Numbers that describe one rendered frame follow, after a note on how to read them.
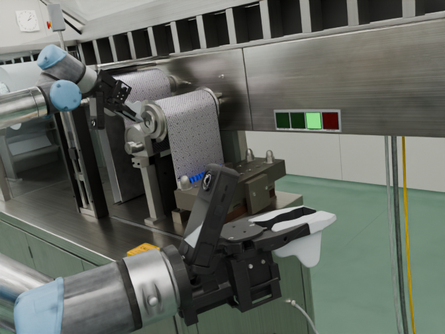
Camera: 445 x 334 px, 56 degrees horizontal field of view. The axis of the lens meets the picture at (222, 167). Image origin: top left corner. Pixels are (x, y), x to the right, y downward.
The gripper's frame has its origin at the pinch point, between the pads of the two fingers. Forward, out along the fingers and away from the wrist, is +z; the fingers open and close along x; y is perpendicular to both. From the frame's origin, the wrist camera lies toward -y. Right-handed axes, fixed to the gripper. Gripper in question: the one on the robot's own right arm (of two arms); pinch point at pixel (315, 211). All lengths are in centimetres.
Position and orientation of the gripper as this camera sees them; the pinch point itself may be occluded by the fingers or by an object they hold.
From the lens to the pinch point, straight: 54.8
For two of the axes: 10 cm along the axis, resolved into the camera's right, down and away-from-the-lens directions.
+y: 2.0, 9.7, 1.5
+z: 9.0, -2.4, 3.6
